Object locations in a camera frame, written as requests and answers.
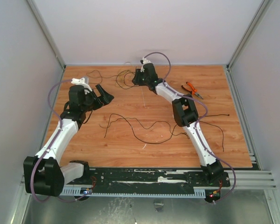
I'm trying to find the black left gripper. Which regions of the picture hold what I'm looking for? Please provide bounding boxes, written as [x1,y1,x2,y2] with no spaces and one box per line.
[81,84,114,112]

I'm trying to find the black wire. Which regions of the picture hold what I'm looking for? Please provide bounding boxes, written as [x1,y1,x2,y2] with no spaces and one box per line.
[104,113,225,153]
[86,62,140,90]
[99,116,192,140]

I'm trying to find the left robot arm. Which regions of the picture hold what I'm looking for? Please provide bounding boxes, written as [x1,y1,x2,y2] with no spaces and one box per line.
[23,84,114,197]

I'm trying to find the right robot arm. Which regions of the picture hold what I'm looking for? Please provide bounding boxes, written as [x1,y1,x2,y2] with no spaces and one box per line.
[132,58,224,186]

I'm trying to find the black zip tie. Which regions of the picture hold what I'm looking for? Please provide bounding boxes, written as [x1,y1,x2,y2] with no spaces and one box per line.
[198,114,229,119]

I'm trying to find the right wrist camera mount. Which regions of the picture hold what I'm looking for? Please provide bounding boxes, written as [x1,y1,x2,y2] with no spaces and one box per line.
[140,57,155,72]

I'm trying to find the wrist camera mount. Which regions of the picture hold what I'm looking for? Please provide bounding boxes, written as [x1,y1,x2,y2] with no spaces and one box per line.
[70,77,92,95]
[140,57,155,72]

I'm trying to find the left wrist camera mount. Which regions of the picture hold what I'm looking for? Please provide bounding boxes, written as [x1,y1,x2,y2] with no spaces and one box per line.
[70,77,92,95]

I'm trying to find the orange handled pliers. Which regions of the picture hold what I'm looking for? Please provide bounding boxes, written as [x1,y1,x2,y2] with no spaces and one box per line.
[181,82,203,99]

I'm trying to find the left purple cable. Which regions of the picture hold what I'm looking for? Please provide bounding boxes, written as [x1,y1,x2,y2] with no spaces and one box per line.
[31,79,91,203]

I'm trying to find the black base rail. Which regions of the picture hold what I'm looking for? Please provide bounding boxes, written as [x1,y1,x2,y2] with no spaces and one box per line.
[64,168,231,192]

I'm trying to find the grey slotted cable duct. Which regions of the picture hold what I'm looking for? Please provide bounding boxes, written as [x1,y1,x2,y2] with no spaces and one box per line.
[60,186,205,198]

